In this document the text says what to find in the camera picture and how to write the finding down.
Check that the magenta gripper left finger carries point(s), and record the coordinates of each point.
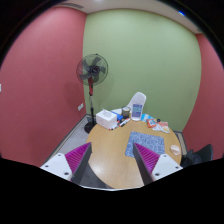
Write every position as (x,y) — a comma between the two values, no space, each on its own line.
(70,166)

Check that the grey patterned mouse pad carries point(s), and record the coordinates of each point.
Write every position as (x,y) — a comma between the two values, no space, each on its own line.
(154,143)

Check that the black and red standing fan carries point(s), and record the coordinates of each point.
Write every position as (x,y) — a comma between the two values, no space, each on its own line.
(92,70)

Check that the orange snack packet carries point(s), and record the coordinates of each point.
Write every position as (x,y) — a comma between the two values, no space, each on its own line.
(151,123)

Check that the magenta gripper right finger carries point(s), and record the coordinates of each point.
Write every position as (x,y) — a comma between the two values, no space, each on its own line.
(153,166)

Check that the light blue packet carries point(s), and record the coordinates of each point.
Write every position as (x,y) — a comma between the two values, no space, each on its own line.
(145,117)

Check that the white and red snack packet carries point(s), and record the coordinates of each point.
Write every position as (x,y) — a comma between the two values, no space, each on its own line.
(162,126)

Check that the blue small box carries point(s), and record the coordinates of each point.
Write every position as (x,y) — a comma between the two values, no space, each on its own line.
(119,117)

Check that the black office chair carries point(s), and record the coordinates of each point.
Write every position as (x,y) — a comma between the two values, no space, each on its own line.
(192,158)

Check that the black and red marker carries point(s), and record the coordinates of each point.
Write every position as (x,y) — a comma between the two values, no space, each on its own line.
(124,122)

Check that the white tissue box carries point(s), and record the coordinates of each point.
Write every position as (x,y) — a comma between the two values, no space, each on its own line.
(106,119)

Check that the white plastic chair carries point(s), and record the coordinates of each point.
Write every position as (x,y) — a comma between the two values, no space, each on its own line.
(139,98)

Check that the dark round tin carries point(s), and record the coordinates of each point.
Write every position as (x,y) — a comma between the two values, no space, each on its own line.
(125,112)

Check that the white wall socket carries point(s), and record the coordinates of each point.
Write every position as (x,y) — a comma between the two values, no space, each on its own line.
(80,106)

